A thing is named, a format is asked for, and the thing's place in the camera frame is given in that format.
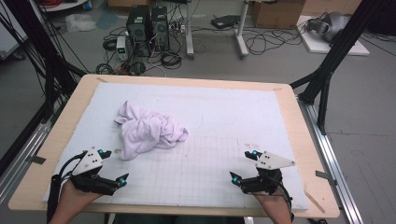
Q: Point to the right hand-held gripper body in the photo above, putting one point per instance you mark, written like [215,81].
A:
[264,185]

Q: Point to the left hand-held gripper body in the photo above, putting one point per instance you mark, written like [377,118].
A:
[90,183]

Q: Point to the pale lilac cloth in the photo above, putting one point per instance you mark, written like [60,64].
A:
[146,130]

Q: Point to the person's right hand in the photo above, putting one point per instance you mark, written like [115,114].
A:
[274,203]

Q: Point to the person's left hand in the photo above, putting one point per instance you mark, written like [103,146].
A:
[76,199]

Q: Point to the thin wooden strip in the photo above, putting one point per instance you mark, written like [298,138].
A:
[314,200]

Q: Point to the black tape piece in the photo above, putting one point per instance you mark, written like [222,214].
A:
[325,176]
[38,160]

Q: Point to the white foam mat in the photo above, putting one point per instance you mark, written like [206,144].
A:
[202,105]

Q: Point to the white power supply unit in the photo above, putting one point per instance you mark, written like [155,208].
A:
[121,46]

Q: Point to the white desk leg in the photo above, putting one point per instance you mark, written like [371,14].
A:
[190,31]
[241,34]

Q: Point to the large black computer tower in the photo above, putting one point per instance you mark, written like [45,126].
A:
[138,31]

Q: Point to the white board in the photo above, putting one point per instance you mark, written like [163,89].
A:
[320,46]

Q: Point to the clear plastic bag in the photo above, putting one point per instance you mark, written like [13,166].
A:
[79,23]

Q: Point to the teal paper sheet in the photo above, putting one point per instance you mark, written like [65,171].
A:
[107,19]

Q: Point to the flat black device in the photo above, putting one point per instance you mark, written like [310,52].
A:
[224,21]

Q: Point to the slim black computer tower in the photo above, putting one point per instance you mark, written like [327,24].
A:
[160,28]

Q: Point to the large cardboard box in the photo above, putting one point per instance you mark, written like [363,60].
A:
[277,15]

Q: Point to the white cabinet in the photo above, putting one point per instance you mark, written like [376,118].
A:
[7,40]

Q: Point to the grey headset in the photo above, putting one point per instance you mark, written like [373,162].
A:
[331,25]

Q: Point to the flat cardboard box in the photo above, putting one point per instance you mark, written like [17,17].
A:
[127,2]

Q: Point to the white round table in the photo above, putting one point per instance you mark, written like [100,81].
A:
[67,5]

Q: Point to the aluminium rail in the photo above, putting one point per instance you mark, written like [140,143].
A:
[21,155]
[330,161]

